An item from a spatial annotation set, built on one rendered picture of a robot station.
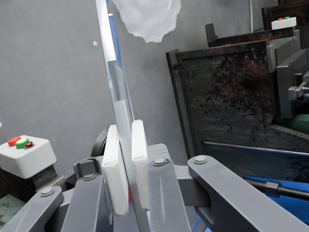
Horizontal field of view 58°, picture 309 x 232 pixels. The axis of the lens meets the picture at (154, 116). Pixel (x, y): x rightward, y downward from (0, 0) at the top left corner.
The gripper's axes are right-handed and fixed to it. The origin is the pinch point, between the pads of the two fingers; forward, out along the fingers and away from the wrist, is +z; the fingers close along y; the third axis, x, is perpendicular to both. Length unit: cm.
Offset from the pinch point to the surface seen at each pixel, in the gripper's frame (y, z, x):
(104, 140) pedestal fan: -21, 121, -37
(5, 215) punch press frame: -30, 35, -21
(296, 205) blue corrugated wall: 105, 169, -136
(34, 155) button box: -21.4, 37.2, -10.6
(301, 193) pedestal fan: 47, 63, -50
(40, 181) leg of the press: -22.0, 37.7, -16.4
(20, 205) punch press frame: -27, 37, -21
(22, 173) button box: -23.8, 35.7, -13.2
